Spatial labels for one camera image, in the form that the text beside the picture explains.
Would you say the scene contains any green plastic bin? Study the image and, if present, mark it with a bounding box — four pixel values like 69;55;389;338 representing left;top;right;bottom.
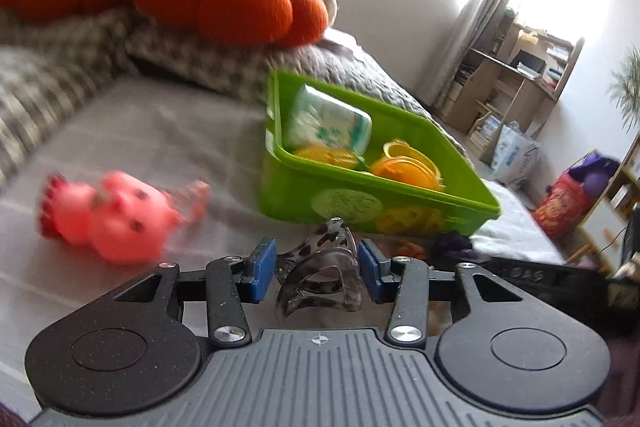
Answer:
257;69;502;238

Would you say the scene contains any pink rubber chick toy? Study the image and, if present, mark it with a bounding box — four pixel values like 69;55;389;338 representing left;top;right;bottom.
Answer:
37;172;213;265

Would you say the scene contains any toy corn cob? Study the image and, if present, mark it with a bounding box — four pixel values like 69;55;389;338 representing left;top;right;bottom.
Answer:
291;144;368;168

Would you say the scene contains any clear cotton swab jar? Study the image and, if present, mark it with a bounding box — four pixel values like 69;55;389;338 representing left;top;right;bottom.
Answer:
284;85;373;155

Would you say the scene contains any white paper booklet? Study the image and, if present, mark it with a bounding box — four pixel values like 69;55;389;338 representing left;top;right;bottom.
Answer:
322;29;371;60

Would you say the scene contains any white plush toy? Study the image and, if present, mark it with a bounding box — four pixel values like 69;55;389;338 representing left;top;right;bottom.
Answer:
317;0;339;28

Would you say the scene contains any white shelf unit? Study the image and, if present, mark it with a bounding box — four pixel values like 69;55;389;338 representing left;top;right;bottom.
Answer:
575;147;640;273

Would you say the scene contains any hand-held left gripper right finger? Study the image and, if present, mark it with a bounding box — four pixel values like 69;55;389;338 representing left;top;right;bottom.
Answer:
357;239;522;350

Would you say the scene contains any red printed bag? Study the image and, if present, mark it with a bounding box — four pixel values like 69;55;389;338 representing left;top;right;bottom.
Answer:
532;172;601;243

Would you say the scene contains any grey grid bed sheet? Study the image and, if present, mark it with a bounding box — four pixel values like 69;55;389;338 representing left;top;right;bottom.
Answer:
0;74;566;408

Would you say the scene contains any grey checked pillow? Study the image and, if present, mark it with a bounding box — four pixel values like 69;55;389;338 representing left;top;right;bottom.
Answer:
125;22;436;122

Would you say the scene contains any purple toy grape bunch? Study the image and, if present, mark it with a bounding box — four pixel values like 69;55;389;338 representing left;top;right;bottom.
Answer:
432;231;476;258

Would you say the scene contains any white shopping bag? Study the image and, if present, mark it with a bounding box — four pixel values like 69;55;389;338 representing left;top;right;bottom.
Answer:
490;122;541;188

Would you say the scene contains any orange plastic toy lid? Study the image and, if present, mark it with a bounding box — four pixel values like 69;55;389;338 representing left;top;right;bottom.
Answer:
371;157;443;192

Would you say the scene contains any white curtain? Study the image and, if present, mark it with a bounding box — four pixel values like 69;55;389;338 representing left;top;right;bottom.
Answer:
435;0;541;108

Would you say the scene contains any small orange toy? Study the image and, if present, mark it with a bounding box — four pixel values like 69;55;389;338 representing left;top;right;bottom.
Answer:
397;241;428;260

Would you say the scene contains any grey checked quilt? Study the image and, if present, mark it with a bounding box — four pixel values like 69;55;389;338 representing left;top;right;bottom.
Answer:
0;7;146;188

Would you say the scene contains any wooden desk shelf unit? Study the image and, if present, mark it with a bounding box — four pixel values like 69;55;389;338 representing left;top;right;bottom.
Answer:
440;9;586;148

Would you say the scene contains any leopard print hair claw clip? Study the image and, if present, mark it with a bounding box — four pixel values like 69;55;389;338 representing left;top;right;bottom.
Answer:
275;217;364;320

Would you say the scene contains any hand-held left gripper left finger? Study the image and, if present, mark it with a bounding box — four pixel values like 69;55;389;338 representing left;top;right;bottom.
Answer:
112;237;278;350

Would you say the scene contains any purple plush toy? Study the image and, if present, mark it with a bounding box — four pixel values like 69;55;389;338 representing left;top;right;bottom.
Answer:
570;151;621;188

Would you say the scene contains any yellow toy pot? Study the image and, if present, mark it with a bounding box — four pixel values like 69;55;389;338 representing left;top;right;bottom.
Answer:
382;138;443;178

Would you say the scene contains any green potted plant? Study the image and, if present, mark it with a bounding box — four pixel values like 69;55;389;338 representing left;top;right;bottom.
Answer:
610;52;640;132

